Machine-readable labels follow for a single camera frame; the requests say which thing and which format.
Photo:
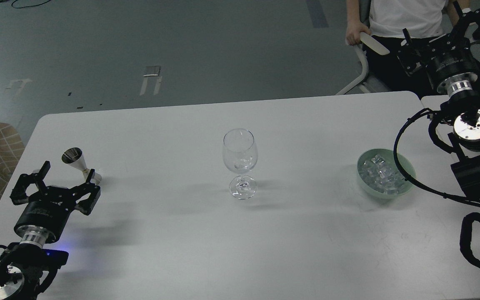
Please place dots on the white office chair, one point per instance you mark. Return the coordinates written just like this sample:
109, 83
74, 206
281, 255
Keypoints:
365, 62

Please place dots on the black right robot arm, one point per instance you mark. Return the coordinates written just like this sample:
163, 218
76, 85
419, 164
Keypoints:
455, 127

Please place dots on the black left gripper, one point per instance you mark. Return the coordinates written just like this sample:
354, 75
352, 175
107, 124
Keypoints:
47, 210

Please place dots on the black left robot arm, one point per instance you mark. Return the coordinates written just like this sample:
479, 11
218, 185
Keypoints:
27, 268

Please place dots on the clear ice cubes pile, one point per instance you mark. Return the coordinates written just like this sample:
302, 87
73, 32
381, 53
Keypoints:
381, 175

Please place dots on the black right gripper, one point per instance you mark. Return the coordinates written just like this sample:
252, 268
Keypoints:
447, 60

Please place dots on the steel cocktail jigger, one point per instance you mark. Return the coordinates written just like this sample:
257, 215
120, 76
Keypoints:
75, 158

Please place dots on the person in white shirt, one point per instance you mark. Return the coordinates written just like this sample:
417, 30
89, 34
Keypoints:
387, 19

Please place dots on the clear wine glass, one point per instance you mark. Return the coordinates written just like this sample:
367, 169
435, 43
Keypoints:
240, 155

